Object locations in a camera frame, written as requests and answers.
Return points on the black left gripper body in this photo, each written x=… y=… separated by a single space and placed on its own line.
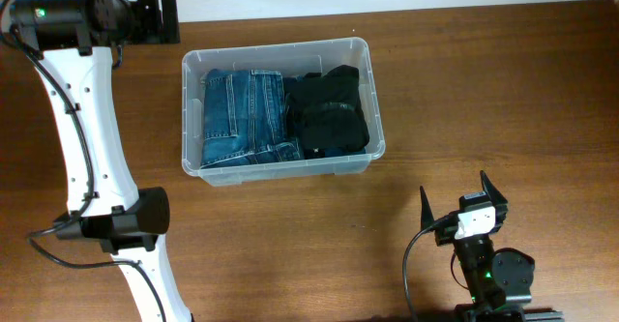
x=164 y=18

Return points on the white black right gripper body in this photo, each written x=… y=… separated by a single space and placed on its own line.
x=445 y=235

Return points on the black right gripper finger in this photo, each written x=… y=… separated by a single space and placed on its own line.
x=426 y=219
x=496 y=197

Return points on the dark blue jeans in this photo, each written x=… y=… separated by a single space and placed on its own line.
x=244 y=120

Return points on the black garment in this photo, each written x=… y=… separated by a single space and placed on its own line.
x=333 y=134
x=324 y=104

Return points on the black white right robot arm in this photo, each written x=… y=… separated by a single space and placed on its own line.
x=498 y=280

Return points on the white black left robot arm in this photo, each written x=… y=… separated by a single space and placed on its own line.
x=75 y=46

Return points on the clear plastic storage bin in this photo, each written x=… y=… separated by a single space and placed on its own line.
x=289 y=60

